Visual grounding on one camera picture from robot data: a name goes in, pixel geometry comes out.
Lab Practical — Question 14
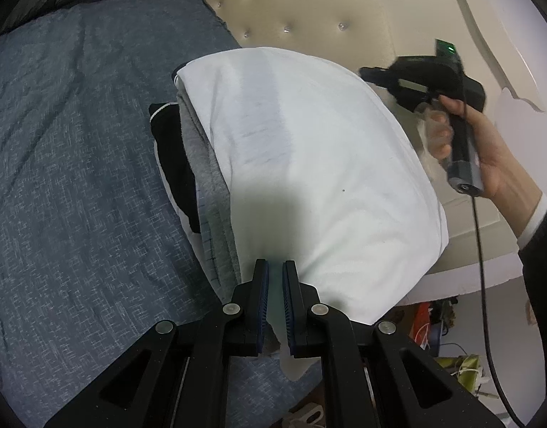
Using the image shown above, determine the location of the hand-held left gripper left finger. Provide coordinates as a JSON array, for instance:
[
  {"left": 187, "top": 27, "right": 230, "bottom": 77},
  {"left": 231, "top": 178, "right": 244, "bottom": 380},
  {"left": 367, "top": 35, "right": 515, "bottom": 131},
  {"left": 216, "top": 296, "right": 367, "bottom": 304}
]
[{"left": 44, "top": 259, "right": 271, "bottom": 428}]

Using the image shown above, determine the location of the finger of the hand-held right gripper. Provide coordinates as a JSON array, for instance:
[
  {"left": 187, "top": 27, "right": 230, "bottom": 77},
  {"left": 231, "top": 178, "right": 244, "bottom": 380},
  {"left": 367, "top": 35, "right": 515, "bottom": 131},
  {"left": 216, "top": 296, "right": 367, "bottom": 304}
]
[{"left": 359, "top": 66, "right": 395, "bottom": 89}]

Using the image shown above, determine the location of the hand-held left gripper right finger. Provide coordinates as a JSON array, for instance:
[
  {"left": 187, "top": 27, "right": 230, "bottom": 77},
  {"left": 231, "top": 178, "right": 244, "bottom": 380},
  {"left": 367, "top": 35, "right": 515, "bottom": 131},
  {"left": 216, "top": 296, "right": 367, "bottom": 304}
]
[{"left": 281, "top": 260, "right": 501, "bottom": 428}]

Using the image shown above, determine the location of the white polo shirt black collar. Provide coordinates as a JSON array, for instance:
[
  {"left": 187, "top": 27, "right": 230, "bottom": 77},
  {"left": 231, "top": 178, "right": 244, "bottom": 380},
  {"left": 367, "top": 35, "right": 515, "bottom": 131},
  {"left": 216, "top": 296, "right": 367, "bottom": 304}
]
[{"left": 175, "top": 46, "right": 449, "bottom": 382}]

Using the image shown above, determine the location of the person's right forearm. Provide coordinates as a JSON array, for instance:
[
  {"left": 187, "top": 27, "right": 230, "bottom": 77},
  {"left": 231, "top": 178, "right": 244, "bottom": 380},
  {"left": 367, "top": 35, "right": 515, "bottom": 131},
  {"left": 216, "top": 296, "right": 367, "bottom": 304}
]
[{"left": 516, "top": 193, "right": 547, "bottom": 415}]

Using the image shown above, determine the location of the person's right hand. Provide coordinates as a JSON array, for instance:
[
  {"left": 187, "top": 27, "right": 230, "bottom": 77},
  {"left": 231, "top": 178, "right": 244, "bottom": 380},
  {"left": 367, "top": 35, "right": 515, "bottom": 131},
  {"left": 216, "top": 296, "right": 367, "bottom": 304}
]
[{"left": 416, "top": 95, "right": 544, "bottom": 238}]

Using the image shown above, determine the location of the cream tufted headboard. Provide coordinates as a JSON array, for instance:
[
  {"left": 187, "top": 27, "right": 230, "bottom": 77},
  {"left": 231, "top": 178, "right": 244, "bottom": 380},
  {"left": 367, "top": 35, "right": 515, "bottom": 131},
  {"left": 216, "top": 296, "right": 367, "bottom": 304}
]
[{"left": 184, "top": 0, "right": 547, "bottom": 306}]

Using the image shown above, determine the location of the grey slipper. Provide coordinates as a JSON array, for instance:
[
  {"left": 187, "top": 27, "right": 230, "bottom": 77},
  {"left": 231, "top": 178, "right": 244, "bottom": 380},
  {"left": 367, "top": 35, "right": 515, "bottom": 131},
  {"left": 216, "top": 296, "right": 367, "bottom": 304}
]
[{"left": 286, "top": 403, "right": 325, "bottom": 428}]

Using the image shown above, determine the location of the orange and white plastic bag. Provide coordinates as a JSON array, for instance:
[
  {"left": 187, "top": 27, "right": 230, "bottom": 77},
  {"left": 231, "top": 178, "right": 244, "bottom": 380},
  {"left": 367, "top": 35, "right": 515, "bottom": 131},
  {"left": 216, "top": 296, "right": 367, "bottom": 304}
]
[{"left": 409, "top": 303, "right": 435, "bottom": 349}]

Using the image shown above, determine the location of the black cable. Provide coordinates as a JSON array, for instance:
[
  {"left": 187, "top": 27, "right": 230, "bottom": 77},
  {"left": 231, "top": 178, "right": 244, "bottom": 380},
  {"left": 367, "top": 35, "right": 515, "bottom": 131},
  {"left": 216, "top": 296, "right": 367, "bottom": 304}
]
[{"left": 461, "top": 67, "right": 526, "bottom": 428}]

